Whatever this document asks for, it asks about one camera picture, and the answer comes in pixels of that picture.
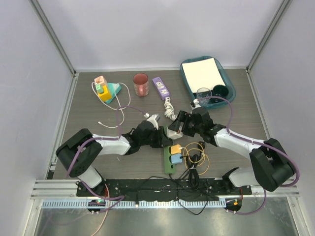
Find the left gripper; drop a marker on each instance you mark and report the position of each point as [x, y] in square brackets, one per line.
[162, 140]

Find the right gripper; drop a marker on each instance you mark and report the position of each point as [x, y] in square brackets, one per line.
[181, 117]

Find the white cube adapter plug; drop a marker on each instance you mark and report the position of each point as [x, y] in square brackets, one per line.
[174, 134]

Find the yellow charger plug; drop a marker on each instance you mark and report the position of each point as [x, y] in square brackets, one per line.
[175, 149]

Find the blue charger plug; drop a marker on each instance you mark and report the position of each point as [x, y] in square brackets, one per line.
[176, 158]

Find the green power strip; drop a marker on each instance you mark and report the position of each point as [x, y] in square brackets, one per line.
[169, 168]

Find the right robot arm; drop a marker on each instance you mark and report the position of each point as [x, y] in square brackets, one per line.
[271, 166]

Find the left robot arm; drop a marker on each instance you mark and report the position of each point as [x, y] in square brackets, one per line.
[79, 152]

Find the black round plug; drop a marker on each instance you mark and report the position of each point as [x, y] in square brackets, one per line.
[201, 145]

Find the purple power strip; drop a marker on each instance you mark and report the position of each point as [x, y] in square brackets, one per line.
[161, 88]

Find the clear plastic cup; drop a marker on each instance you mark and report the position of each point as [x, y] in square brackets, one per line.
[203, 96]

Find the teal plastic tray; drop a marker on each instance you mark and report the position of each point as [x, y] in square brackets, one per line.
[232, 92]

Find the dark green cup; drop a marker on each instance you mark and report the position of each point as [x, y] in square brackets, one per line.
[220, 91]

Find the white paper sheet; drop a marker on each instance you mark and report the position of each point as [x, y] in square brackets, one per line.
[202, 74]

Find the pink mug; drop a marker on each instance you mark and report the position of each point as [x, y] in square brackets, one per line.
[141, 84]

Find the black mounting plate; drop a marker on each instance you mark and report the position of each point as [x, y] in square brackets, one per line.
[158, 189]

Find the teal triangular base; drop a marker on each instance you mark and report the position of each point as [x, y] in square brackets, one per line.
[114, 89]

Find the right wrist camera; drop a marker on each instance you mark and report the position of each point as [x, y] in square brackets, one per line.
[195, 104]

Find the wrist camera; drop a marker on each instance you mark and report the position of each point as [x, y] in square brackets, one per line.
[195, 104]
[154, 120]

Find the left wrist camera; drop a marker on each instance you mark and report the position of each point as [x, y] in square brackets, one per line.
[154, 120]

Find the slotted cable duct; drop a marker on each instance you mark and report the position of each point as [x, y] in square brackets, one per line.
[95, 203]

